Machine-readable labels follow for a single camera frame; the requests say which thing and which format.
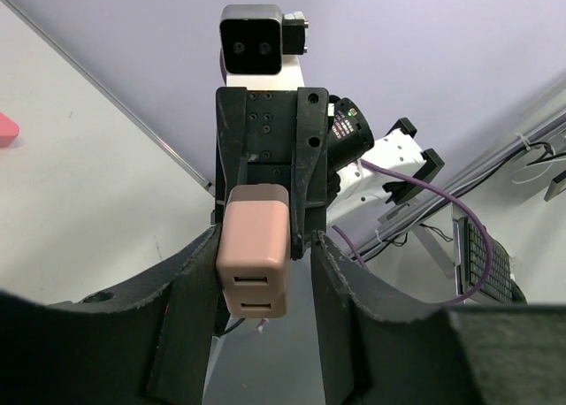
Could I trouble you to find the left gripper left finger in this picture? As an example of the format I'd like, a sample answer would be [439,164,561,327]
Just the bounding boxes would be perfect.
[1,227,220,404]

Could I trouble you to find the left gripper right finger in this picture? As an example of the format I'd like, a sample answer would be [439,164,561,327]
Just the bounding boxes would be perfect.
[310,232,565,404]

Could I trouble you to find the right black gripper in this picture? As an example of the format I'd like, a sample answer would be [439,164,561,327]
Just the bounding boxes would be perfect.
[215,87,328,260]

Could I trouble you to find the pink plug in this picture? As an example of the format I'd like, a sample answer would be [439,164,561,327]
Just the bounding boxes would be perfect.
[216,184,291,318]

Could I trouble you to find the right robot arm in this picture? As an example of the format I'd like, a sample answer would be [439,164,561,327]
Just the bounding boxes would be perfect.
[215,87,444,259]

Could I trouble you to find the pink triangular power strip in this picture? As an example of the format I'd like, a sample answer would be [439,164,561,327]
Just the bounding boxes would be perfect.
[0,112,20,148]

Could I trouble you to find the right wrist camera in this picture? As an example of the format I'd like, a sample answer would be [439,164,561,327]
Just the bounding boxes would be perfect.
[219,4,310,91]

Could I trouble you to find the aluminium right rail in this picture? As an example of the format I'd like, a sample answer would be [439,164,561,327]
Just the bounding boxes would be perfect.
[326,75,566,264]

